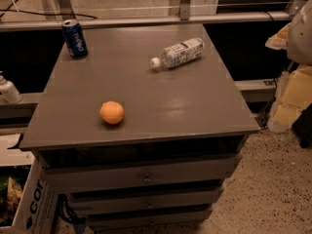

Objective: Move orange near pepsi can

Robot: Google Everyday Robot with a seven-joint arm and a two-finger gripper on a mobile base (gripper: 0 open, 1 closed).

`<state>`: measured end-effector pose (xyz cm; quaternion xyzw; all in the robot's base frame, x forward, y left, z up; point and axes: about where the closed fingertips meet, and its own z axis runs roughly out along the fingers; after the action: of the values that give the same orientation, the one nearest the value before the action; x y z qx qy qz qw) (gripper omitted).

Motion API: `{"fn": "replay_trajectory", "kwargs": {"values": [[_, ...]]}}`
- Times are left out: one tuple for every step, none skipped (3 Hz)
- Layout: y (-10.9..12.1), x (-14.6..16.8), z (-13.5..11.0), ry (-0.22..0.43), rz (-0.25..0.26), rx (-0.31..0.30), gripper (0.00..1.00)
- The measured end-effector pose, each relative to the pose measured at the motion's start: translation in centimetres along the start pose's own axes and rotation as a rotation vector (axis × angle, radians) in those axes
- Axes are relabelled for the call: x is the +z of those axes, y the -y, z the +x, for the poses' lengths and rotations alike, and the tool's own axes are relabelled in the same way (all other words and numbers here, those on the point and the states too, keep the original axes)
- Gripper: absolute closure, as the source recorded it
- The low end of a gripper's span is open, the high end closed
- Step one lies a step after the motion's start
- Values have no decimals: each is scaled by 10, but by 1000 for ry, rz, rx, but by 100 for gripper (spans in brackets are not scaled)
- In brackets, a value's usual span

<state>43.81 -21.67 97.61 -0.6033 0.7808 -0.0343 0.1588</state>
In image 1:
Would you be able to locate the grey drawer cabinet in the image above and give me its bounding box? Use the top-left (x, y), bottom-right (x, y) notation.
top-left (20, 24), bottom-right (258, 231)

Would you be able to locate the metal frame rail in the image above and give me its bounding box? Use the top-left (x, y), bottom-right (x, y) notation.
top-left (0, 0), bottom-right (312, 32)

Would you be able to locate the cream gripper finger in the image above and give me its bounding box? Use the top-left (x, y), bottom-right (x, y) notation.
top-left (267, 65), bottom-right (312, 133)
top-left (265, 23), bottom-right (291, 50)

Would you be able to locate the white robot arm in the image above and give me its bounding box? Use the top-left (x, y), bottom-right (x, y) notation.
top-left (265, 0), bottom-right (312, 133)

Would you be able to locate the white cardboard box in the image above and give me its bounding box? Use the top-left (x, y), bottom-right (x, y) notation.
top-left (0, 134), bottom-right (58, 234)

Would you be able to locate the black cable on floor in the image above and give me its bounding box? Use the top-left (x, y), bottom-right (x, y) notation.
top-left (0, 0), bottom-right (98, 20)

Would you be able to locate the clear plastic water bottle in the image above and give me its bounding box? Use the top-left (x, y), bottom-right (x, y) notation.
top-left (150, 38), bottom-right (205, 69)

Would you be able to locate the white bottle at left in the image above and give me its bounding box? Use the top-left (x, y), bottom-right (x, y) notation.
top-left (0, 72), bottom-right (22, 103)

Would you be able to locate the orange fruit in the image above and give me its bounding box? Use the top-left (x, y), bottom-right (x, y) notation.
top-left (99, 101), bottom-right (125, 125)

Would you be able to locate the blue pepsi can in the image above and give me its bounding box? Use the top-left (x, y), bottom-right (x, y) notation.
top-left (61, 19), bottom-right (88, 59)

